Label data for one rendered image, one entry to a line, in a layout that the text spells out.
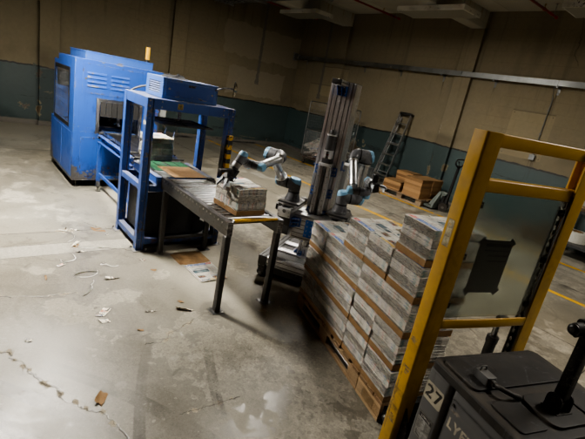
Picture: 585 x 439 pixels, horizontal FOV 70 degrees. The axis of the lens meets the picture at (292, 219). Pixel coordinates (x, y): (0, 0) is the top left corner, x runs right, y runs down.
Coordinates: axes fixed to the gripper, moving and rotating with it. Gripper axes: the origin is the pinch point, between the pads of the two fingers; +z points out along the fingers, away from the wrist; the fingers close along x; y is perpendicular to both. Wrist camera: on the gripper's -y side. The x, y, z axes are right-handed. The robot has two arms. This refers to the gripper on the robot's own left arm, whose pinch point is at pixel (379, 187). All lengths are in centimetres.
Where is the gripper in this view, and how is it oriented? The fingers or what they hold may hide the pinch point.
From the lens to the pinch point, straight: 353.9
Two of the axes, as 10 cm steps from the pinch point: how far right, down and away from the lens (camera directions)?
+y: -0.5, 9.5, 3.1
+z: 1.1, 3.1, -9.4
